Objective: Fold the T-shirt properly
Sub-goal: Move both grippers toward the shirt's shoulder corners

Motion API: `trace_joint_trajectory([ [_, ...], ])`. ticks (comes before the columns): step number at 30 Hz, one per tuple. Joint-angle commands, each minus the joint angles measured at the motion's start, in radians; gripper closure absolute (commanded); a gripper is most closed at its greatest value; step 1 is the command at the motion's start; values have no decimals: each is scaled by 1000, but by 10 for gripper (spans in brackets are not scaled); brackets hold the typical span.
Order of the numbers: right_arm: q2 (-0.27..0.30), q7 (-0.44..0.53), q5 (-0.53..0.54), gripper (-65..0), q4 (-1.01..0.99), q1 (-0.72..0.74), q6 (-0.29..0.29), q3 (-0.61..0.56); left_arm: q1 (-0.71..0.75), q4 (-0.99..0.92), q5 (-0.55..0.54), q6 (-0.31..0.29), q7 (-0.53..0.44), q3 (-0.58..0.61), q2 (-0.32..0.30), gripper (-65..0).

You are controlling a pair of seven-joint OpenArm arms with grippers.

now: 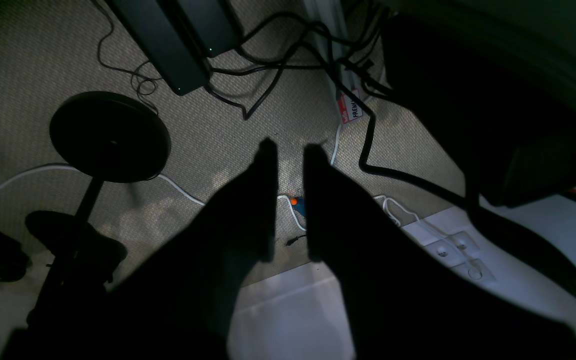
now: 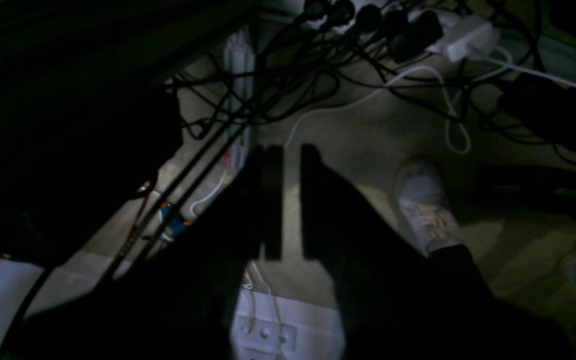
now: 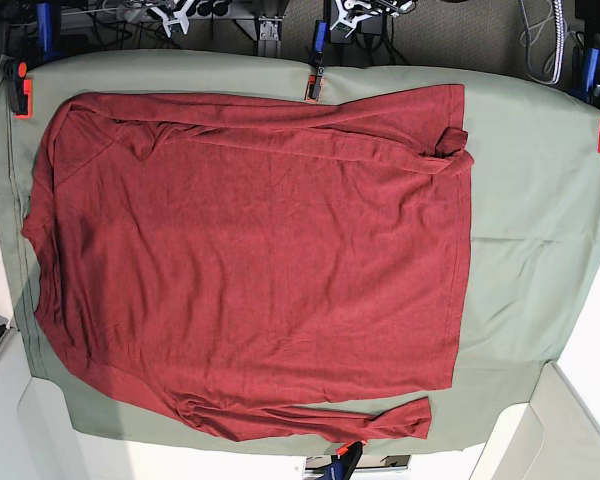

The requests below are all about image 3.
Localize blue clamp handle left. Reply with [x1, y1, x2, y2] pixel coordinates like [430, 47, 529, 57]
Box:
[36, 1, 62, 62]

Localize metal table leg bracket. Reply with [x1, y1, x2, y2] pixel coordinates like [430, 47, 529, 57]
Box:
[234, 17, 282, 58]

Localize orange black clamp bottom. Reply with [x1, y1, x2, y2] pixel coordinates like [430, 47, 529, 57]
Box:
[321, 440, 366, 480]

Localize orange black clamp top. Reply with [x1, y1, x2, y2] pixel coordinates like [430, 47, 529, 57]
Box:
[305, 66, 324, 103]

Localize blue clamp handle right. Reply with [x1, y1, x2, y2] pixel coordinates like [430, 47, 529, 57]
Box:
[572, 47, 600, 104]

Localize orange black clamp left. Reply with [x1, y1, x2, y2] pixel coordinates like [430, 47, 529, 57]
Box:
[3, 59, 33, 119]

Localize white bin left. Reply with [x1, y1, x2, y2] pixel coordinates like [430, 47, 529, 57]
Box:
[0, 329, 89, 479]

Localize green table cloth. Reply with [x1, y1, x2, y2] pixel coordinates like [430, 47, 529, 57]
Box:
[0, 50, 600, 455]

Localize white bin right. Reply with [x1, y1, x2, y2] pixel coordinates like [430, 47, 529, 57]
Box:
[471, 362, 600, 480]

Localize red long-sleeve T-shirt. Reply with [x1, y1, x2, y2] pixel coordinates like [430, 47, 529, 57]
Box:
[22, 84, 473, 443]

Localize blue clamp handle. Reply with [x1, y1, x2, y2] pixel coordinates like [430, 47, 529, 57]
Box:
[36, 1, 62, 62]
[309, 20, 327, 67]
[572, 47, 600, 104]

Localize white bin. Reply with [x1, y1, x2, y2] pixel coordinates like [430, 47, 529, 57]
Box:
[471, 362, 600, 480]
[0, 329, 89, 479]

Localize blue clamp handle top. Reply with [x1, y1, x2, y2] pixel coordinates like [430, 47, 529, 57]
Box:
[309, 20, 327, 67]

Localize grey coiled cable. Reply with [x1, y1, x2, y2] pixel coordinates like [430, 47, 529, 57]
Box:
[517, 0, 567, 84]

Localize white power strip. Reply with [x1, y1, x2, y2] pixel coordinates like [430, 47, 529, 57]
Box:
[101, 0, 146, 24]

